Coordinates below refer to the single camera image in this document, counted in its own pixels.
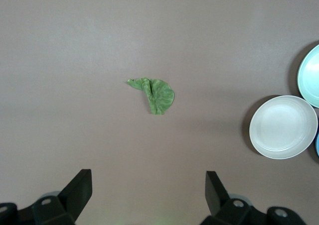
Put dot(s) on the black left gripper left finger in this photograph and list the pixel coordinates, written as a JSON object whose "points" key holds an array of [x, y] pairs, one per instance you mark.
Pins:
{"points": [[74, 197]]}

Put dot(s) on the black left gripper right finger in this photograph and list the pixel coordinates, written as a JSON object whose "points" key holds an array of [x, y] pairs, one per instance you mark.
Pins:
{"points": [[219, 197]]}

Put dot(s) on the green lettuce leaf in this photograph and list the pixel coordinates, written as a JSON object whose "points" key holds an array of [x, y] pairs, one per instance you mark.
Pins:
{"points": [[160, 95]]}

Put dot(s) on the beige round plate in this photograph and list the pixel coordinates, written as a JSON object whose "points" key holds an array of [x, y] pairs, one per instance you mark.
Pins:
{"points": [[281, 128]]}

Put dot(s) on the blue round plate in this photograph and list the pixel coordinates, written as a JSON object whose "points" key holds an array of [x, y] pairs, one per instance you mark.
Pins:
{"points": [[317, 147]]}

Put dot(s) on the pale green round plate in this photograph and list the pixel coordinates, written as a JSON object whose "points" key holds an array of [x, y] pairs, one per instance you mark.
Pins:
{"points": [[311, 78]]}

